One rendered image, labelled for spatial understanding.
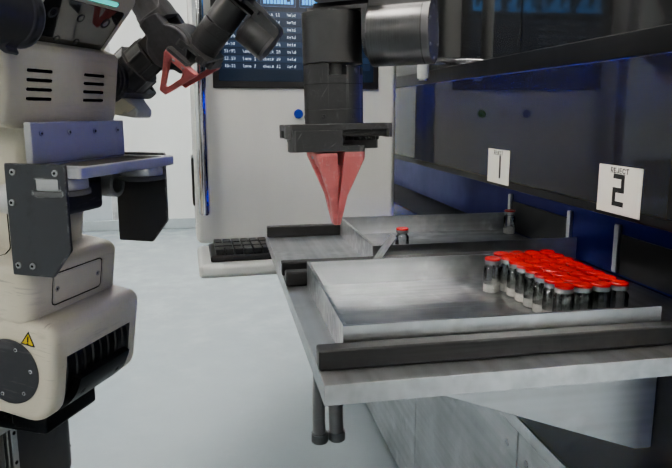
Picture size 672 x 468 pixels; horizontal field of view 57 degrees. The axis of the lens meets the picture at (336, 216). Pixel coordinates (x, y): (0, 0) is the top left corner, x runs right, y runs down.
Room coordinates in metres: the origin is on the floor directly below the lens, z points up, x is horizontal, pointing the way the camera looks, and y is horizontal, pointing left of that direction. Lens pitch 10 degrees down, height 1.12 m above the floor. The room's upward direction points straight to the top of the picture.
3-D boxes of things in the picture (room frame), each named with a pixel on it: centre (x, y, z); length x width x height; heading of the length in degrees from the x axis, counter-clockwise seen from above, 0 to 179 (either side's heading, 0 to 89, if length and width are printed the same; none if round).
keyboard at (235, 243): (1.37, 0.08, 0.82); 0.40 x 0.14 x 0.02; 104
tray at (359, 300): (0.72, -0.15, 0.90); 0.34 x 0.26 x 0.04; 100
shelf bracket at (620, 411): (0.65, -0.20, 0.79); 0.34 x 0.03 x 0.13; 101
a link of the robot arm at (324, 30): (0.61, 0.00, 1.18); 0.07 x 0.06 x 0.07; 71
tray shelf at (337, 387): (0.90, -0.16, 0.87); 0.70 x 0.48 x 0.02; 11
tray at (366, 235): (1.08, -0.20, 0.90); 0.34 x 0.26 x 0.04; 101
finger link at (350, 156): (0.61, 0.01, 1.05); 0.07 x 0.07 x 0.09; 11
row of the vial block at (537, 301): (0.74, -0.24, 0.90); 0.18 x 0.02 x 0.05; 10
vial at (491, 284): (0.79, -0.20, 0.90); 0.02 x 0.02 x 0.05
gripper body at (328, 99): (0.61, 0.00, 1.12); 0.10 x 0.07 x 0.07; 101
